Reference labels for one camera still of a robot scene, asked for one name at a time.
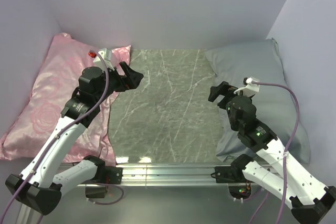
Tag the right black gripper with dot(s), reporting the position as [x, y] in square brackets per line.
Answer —
[222, 88]

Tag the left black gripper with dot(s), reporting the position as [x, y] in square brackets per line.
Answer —
[135, 77]

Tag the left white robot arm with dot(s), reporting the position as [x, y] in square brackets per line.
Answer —
[38, 186]

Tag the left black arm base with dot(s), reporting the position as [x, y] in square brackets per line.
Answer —
[110, 176]

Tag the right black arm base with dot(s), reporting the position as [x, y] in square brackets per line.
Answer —
[238, 186]

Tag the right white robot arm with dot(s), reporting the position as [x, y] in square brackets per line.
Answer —
[308, 199]

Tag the pink satin rose pillow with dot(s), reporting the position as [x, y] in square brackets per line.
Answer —
[53, 87]

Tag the grey marble mat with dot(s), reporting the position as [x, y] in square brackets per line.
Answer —
[168, 118]

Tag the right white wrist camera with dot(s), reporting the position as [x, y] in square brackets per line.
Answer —
[250, 88]

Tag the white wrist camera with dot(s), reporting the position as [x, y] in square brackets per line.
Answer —
[103, 57]
[250, 88]

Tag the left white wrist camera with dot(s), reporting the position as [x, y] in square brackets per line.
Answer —
[103, 57]

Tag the aluminium mounting rail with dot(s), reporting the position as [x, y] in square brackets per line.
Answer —
[158, 193]

